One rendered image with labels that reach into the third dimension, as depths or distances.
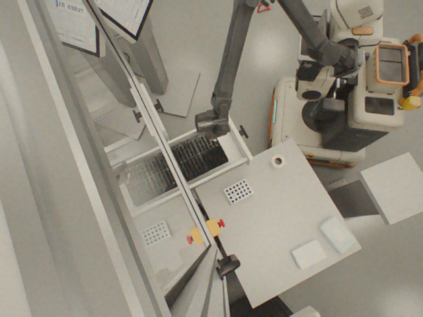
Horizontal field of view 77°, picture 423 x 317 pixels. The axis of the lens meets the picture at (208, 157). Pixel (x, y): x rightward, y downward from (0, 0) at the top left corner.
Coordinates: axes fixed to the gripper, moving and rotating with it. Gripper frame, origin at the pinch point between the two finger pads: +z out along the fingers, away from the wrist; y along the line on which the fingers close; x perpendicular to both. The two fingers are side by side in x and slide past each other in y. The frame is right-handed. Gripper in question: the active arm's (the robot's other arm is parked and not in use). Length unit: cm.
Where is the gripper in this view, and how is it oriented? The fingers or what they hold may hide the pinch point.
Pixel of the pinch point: (213, 135)
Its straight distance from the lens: 120.7
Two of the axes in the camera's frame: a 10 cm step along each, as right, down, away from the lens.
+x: 3.9, 9.1, -1.8
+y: -9.1, 3.5, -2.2
